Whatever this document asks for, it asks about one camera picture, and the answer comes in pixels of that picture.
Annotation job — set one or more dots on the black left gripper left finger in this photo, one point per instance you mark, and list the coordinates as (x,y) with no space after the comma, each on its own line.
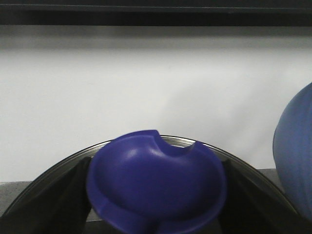
(61,208)

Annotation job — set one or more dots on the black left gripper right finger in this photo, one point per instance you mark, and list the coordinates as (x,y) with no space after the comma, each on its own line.
(249,210)

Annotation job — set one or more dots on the light blue ceramic bowl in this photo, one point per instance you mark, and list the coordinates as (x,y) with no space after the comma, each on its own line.
(292,150)

